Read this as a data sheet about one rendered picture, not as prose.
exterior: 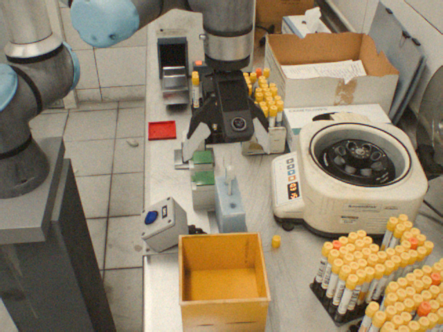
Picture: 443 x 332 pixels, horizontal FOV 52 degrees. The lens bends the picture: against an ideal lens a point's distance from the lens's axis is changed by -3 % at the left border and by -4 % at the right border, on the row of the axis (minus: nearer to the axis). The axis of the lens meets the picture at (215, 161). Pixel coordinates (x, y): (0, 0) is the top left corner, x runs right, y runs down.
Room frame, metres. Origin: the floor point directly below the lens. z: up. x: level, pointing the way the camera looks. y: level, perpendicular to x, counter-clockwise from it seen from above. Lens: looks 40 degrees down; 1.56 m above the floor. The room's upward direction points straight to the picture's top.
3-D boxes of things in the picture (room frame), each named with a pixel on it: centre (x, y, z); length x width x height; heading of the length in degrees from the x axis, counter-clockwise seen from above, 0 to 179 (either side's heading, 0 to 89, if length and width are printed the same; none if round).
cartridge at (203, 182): (0.69, 0.03, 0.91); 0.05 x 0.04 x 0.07; 96
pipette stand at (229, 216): (0.61, -0.02, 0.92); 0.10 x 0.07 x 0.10; 8
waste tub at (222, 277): (0.45, -0.01, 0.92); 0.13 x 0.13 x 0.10; 3
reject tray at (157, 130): (0.94, 0.13, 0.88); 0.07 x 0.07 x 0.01; 6
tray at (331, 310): (0.48, -0.26, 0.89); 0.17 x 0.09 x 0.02; 113
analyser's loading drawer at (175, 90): (1.13, 0.11, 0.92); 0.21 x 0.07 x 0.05; 6
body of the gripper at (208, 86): (0.67, -0.02, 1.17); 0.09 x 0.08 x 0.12; 8
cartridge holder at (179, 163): (0.83, 0.05, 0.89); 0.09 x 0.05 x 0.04; 95
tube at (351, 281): (0.42, -0.20, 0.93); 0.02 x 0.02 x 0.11
